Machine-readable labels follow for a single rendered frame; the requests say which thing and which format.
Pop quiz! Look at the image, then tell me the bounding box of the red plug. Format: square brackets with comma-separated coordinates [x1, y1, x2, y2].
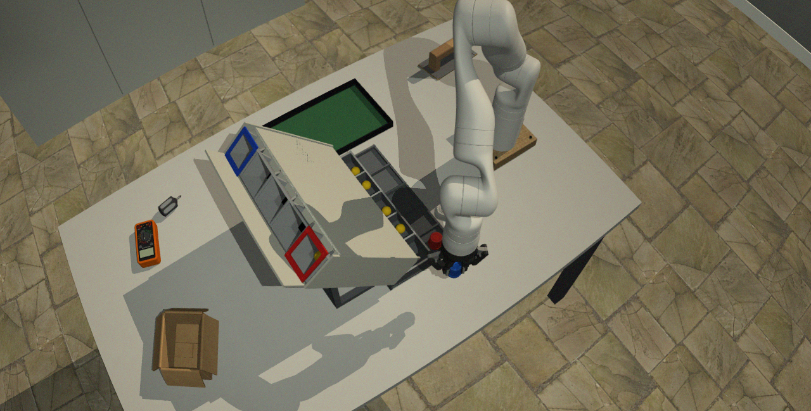
[428, 232, 442, 250]

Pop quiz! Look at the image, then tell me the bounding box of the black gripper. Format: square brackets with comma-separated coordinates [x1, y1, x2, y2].
[426, 243, 489, 276]

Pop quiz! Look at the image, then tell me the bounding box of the blue square band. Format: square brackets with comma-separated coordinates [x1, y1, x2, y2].
[225, 127, 259, 177]

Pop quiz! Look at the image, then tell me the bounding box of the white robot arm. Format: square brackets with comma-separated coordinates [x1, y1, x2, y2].
[434, 0, 540, 256]

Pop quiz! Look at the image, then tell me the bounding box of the orange digital multimeter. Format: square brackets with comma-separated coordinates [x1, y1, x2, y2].
[135, 220, 161, 268]

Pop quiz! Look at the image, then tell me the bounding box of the red rectangular frame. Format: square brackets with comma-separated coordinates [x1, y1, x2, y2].
[285, 226, 329, 282]

